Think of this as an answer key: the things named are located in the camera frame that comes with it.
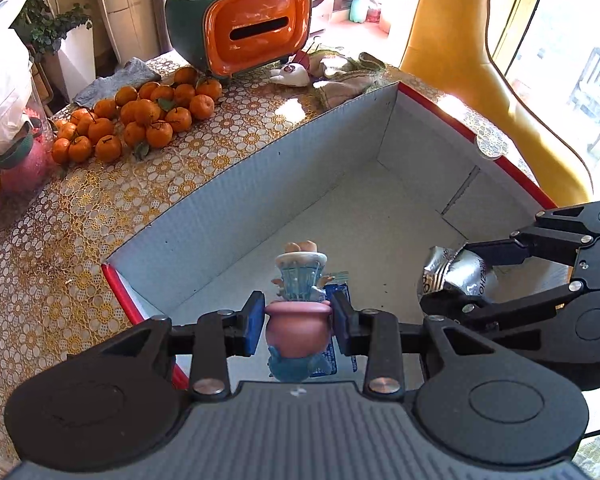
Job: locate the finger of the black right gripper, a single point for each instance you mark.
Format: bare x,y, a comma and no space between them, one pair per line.
562,235
557,328

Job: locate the yellow chair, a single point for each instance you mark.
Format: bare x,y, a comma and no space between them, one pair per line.
447,49

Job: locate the orange green tissue box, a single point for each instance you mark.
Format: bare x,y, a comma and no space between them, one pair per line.
222,38

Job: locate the red cardboard box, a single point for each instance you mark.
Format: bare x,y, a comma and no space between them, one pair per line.
375,184

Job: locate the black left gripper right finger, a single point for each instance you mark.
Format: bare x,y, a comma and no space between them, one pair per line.
471,397

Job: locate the pink pot figurine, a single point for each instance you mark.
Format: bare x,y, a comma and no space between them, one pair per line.
299,327

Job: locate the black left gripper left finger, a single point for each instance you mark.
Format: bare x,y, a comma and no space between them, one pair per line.
124,398

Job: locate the silver foil snack bag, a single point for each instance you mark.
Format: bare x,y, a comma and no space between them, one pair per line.
457,270

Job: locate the clear bag of fruit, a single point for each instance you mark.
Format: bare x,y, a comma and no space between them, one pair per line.
26,166

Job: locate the grey cloth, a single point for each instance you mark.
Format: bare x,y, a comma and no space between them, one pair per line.
133,73

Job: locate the pile of mandarins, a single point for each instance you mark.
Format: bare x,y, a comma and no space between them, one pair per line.
142,119

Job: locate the white plush toy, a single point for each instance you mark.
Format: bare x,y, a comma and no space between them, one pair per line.
332,77

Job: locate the potted green plant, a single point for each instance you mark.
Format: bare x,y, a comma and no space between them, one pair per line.
42,31

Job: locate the white plastic bag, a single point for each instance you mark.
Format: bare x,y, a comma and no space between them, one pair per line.
15,76

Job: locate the blue white snack packet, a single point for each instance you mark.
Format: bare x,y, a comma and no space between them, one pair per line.
334,362

